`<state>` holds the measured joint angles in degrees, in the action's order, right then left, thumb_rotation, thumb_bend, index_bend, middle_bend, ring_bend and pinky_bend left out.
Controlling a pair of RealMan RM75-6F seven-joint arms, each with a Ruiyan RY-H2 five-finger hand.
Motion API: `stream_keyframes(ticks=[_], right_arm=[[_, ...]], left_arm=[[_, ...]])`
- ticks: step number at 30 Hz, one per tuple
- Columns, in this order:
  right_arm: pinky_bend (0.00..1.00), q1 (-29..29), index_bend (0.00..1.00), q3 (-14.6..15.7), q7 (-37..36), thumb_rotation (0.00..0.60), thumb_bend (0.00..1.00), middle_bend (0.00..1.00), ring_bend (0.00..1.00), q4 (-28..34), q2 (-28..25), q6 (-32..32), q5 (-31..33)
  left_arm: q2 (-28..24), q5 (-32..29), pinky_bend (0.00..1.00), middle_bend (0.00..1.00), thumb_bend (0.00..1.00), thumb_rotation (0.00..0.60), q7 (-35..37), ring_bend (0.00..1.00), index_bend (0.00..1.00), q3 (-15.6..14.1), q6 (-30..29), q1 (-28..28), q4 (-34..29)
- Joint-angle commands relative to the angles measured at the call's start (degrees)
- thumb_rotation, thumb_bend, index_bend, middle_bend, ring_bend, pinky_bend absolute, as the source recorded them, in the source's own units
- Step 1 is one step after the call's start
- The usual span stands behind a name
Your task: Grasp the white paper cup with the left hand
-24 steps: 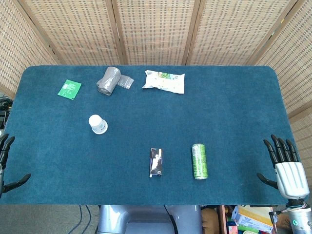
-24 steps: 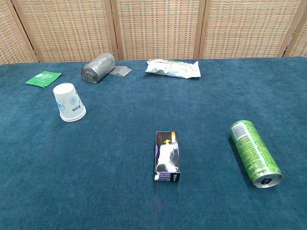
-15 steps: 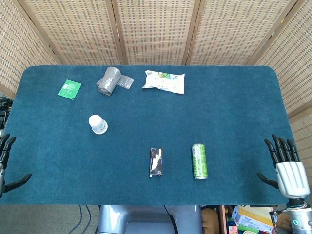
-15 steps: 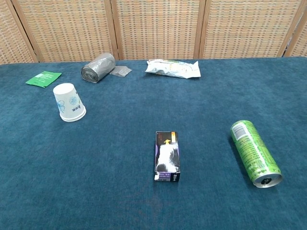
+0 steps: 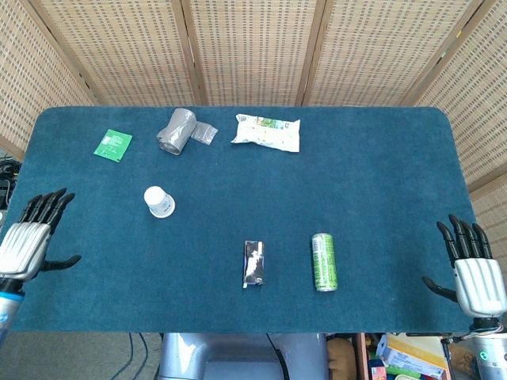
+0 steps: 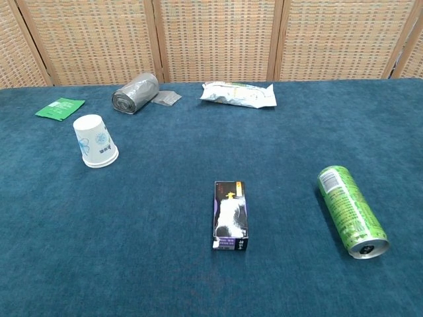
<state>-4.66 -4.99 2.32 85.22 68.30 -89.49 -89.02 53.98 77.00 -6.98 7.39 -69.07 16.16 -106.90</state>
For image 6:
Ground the white snack package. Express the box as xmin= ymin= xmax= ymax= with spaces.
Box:
xmin=199 ymin=81 xmax=278 ymax=109

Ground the black purple carton box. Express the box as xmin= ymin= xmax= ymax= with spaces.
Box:
xmin=211 ymin=180 xmax=250 ymax=252

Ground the white paper cup blue print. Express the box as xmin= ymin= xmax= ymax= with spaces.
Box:
xmin=72 ymin=114 xmax=119 ymax=165

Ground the woven folding screen panel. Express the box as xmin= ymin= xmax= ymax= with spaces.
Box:
xmin=273 ymin=0 xmax=421 ymax=82
xmin=391 ymin=11 xmax=423 ymax=80
xmin=0 ymin=0 xmax=54 ymax=89
xmin=15 ymin=0 xmax=165 ymax=87
xmin=151 ymin=0 xmax=285 ymax=84

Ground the grey garbage bag roll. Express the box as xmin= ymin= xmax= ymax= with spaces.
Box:
xmin=111 ymin=72 xmax=183 ymax=116

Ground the blue tablecloth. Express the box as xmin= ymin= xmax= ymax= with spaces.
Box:
xmin=0 ymin=78 xmax=423 ymax=317

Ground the green flat sachet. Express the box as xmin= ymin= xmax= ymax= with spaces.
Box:
xmin=34 ymin=97 xmax=86 ymax=122

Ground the green drink can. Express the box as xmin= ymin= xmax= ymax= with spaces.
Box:
xmin=317 ymin=165 xmax=390 ymax=261

